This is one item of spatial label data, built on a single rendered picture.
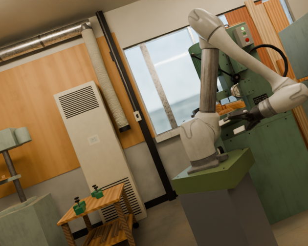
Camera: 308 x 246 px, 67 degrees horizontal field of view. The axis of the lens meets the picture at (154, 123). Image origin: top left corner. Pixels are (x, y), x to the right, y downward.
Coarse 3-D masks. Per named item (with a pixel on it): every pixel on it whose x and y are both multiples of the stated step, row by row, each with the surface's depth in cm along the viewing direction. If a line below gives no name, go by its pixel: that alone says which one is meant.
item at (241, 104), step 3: (240, 102) 157; (243, 102) 155; (228, 105) 179; (231, 105) 174; (234, 105) 168; (237, 105) 163; (240, 105) 158; (243, 105) 155; (234, 108) 170; (237, 108) 165
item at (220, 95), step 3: (222, 90) 195; (225, 90) 195; (219, 93) 194; (222, 93) 195; (228, 93) 195; (219, 96) 194; (222, 96) 194; (225, 96) 195; (228, 96) 195; (219, 99) 194; (222, 99) 195
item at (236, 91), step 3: (234, 84) 185; (237, 84) 185; (231, 87) 185; (234, 87) 185; (237, 87) 185; (240, 87) 185; (231, 90) 185; (234, 90) 185; (237, 90) 184; (240, 90) 184; (231, 93) 185; (234, 93) 184; (237, 93) 185; (240, 93) 185; (234, 96) 185; (237, 96) 184; (240, 96) 184
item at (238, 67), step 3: (231, 60) 187; (234, 60) 182; (234, 63) 184; (237, 63) 180; (240, 63) 180; (234, 66) 186; (237, 66) 181; (240, 66) 179; (243, 66) 180; (237, 69) 183; (240, 69) 180; (243, 69) 180; (246, 69) 185; (237, 72) 185
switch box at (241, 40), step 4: (236, 28) 182; (240, 28) 182; (244, 28) 182; (248, 28) 183; (236, 32) 183; (240, 32) 182; (248, 32) 182; (236, 36) 185; (240, 36) 182; (248, 36) 182; (236, 40) 188; (240, 40) 182; (244, 40) 182; (252, 40) 182; (240, 44) 184; (244, 44) 182; (248, 44) 182
